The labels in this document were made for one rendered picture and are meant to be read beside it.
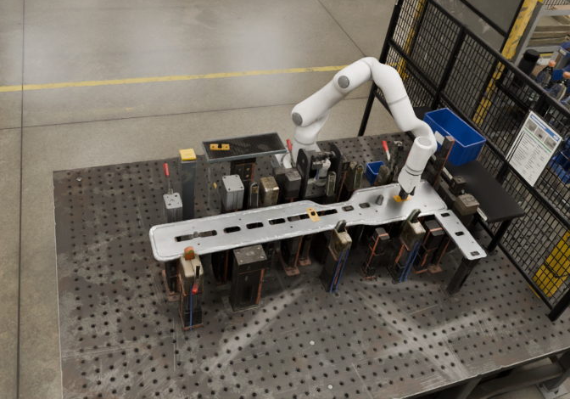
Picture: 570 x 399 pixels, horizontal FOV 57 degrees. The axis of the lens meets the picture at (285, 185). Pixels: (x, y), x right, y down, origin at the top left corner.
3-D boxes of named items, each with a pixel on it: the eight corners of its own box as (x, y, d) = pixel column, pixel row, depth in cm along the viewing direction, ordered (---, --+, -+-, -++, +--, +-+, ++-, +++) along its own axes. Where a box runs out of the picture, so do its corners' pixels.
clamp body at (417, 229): (393, 285, 249) (414, 237, 226) (381, 266, 257) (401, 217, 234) (409, 281, 252) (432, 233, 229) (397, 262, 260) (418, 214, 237)
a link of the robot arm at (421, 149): (412, 154, 240) (403, 163, 234) (421, 132, 231) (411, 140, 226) (428, 164, 237) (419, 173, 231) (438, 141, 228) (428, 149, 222)
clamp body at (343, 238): (324, 296, 239) (339, 247, 216) (314, 275, 247) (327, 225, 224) (342, 291, 242) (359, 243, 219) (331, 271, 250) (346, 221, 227)
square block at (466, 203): (441, 256, 267) (466, 206, 243) (433, 244, 272) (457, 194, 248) (454, 253, 269) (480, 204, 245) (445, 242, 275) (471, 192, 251)
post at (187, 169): (181, 232, 256) (181, 163, 226) (177, 221, 261) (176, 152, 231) (196, 228, 258) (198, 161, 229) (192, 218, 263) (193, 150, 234)
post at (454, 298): (451, 304, 246) (474, 265, 226) (438, 285, 253) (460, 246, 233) (462, 300, 248) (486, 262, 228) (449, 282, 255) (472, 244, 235)
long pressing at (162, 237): (156, 268, 203) (156, 266, 202) (147, 227, 218) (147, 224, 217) (449, 210, 250) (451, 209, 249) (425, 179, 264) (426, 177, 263)
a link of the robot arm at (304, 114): (316, 121, 273) (296, 134, 264) (304, 102, 273) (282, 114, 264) (378, 75, 233) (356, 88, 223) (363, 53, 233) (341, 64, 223)
